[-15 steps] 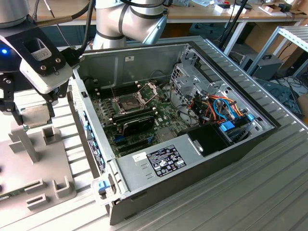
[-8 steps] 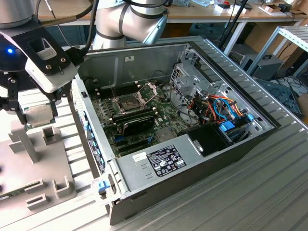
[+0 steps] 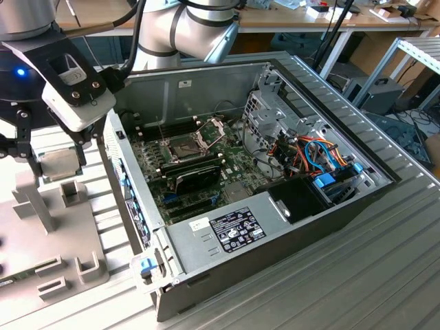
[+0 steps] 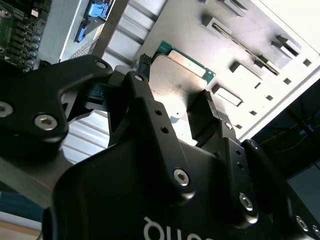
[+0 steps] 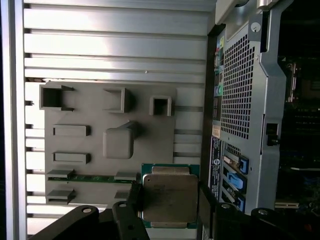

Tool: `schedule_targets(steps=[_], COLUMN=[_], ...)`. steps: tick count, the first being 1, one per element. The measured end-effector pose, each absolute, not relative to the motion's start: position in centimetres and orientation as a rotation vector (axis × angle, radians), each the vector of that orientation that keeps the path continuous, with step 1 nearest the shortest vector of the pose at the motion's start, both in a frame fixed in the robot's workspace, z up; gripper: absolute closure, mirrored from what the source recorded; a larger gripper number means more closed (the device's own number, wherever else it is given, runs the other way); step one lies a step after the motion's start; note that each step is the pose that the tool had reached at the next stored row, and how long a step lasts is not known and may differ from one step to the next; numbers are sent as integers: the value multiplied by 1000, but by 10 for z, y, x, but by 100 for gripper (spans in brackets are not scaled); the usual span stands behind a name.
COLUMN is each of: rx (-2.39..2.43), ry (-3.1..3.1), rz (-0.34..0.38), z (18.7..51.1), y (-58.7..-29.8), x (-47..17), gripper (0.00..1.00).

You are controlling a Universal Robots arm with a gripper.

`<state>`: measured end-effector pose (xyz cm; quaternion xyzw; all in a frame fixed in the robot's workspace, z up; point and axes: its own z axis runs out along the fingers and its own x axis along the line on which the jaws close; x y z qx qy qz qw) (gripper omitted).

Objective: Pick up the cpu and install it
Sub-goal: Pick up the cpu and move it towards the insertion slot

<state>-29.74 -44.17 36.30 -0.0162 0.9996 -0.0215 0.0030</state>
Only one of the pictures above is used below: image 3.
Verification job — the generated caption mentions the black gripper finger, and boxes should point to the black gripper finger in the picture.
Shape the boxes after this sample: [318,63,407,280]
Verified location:
[0,109,42,180]
[56,116,105,168]

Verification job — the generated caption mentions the silver CPU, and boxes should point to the silver CPU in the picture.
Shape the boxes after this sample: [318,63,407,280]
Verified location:
[39,147,83,178]

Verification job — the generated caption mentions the CPU socket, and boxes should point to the CPU socket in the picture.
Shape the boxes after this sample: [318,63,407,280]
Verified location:
[164,134,202,163]

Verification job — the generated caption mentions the black RAM slots white clips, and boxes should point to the black RAM slots white clips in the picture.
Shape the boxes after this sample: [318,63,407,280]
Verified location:
[136,115,201,142]

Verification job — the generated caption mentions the grey parts rack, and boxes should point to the grey parts rack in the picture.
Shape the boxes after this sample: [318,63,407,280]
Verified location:
[0,171,111,327]

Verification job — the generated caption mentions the black graphics card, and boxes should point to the black graphics card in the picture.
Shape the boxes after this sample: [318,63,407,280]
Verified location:
[159,153,227,196]

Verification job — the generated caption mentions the black expansion slots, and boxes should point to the black expansion slots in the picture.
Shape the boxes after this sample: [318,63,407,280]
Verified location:
[164,195,217,223]

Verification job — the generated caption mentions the green RAM stick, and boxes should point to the green RAM stick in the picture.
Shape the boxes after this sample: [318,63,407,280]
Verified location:
[0,269,37,288]

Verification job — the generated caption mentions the blue case latch clip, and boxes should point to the blue case latch clip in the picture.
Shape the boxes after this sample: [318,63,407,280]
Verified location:
[139,257,154,278]

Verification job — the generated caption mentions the small white sticker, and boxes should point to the small white sticker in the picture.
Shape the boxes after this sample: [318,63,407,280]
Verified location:
[188,217,210,232]

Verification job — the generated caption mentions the grey power supply unit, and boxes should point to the grey power supply unit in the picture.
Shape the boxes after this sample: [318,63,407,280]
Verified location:
[164,190,288,276]

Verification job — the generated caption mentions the green motherboard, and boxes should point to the green motherboard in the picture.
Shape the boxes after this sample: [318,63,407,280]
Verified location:
[127,115,288,228]

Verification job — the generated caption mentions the grey chipset heat sink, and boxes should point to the grey chipset heat sink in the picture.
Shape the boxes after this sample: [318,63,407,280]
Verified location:
[222,181,251,204]

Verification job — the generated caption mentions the black rating label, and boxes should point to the black rating label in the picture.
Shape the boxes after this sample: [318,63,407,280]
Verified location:
[208,206,267,254]

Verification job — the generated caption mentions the silver metal drive cage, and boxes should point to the silver metal drive cage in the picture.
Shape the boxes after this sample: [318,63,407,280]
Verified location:
[242,91,303,152]

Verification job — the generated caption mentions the black plastic drive housing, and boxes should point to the black plastic drive housing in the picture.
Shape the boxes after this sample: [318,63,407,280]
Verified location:
[254,173,336,226]

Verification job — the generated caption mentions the open black PC case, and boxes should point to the open black PC case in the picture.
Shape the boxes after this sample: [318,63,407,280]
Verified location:
[84,51,403,322]

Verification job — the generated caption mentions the long wooden desk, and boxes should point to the long wooden desk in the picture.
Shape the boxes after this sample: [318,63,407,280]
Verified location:
[54,0,440,41]

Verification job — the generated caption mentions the blue disk carrier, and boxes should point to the blue disk carrier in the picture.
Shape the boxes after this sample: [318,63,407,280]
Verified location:
[312,163,364,207]

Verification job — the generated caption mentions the white and red box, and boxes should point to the white and red box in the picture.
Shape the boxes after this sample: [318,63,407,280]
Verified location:
[305,5,333,21]

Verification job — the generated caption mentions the black tripod legs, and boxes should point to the black tripod legs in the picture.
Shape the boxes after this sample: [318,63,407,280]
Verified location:
[311,0,357,72]

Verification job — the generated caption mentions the brown cardboard sheet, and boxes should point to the brown cardboard sheet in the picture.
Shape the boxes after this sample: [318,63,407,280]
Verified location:
[350,32,419,87]

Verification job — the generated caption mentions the dark floor panel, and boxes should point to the dark floor panel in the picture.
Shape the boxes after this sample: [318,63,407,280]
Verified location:
[362,110,432,168]

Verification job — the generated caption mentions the small open cardboard box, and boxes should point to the small open cardboard box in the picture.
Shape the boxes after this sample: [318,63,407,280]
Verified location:
[369,2,399,23]

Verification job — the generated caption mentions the brown floor cardboard box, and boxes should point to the brown floor cardboard box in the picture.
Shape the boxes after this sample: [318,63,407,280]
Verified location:
[424,133,440,170]

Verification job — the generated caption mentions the large cardboard box flaps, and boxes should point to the large cardboard box flaps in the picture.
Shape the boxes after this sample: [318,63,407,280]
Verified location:
[412,0,440,21]

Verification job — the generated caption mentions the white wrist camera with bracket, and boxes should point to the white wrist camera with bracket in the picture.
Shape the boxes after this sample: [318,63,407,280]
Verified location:
[1,34,118,132]

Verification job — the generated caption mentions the thick black cable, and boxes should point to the thick black cable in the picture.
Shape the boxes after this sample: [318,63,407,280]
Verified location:
[116,0,149,78]

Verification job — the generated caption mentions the black internal cable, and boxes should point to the black internal cable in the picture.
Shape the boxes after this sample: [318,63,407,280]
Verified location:
[239,115,288,180]

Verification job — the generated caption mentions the blue wire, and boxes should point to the blue wire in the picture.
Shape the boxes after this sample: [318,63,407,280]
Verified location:
[305,137,338,173]

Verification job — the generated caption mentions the orange wire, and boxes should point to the orange wire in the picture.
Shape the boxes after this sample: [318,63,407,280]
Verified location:
[295,135,351,175]

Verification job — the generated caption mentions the black box with handle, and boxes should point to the black box with handle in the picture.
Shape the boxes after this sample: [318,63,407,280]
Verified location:
[343,76,406,116]

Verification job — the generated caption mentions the aluminium profile frame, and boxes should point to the aluminium profile frame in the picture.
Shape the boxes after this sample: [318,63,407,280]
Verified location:
[352,36,440,111]

